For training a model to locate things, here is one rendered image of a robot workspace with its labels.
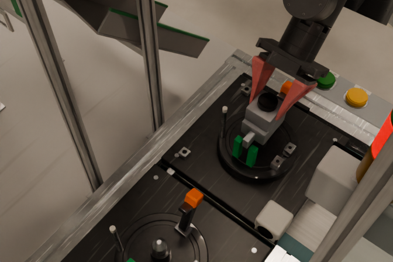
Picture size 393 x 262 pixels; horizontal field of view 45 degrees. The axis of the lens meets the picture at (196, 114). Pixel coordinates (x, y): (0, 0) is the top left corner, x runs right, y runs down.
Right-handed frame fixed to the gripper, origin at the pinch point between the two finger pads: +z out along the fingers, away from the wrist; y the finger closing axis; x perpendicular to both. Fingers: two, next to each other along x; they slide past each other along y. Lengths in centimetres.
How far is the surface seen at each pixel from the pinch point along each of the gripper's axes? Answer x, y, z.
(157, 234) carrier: -10.1, -3.1, 23.2
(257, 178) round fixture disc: 3.2, 3.4, 11.9
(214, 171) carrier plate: 2.5, -3.3, 15.0
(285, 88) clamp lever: 7.5, -0.6, -2.4
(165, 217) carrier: -8.0, -3.9, 21.4
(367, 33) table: 54, 0, -15
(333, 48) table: 46.7, -4.1, -8.3
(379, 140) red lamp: -24.8, 16.6, -9.2
